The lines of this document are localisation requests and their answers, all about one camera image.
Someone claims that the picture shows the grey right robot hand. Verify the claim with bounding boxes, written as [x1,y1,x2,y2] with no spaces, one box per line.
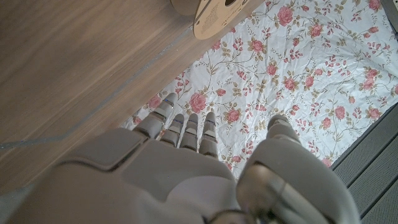
[0,92,363,224]

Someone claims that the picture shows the cardboard filament reel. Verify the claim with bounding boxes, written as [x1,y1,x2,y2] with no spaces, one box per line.
[169,0,249,40]

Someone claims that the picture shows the floral backdrop cloth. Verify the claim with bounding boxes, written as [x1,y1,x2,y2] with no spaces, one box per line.
[119,0,398,180]

